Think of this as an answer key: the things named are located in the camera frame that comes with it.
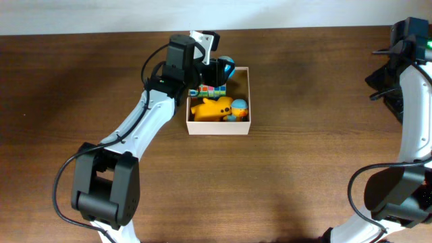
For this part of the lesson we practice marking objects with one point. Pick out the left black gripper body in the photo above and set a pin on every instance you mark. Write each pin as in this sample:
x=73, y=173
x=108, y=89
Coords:
x=210, y=76

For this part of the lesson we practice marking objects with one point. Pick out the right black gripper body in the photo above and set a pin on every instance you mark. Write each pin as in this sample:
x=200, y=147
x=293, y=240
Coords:
x=376, y=79

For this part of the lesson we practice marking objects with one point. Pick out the blue ball toy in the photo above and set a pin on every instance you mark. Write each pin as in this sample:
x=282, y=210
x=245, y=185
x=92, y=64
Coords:
x=229, y=68

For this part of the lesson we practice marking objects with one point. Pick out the rubiks cube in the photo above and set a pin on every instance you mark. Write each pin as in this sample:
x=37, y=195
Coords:
x=212, y=92
x=195, y=93

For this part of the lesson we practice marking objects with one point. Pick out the yellow dog toy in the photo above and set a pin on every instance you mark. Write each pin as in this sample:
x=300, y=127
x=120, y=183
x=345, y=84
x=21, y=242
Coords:
x=212, y=110

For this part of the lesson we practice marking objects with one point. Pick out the yellow duck toy blue cap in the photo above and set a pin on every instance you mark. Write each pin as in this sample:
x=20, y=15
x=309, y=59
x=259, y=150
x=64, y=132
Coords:
x=239, y=109

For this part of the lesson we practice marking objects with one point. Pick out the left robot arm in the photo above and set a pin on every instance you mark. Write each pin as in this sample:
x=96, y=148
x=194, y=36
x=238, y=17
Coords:
x=106, y=186

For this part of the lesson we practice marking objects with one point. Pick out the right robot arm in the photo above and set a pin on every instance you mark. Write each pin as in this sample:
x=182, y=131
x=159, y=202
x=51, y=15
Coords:
x=398, y=196

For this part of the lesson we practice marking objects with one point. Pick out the beige open cardboard box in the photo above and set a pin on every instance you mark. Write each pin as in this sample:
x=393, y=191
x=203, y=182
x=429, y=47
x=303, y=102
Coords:
x=238, y=87

